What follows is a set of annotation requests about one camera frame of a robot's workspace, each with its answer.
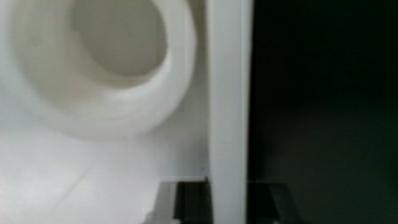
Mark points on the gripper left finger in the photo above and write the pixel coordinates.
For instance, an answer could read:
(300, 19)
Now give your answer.
(160, 215)

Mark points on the white square tabletop part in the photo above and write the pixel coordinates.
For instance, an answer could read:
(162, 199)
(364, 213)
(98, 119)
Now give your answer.
(123, 108)

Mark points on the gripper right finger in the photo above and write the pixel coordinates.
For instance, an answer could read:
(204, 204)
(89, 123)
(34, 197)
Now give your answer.
(286, 210)

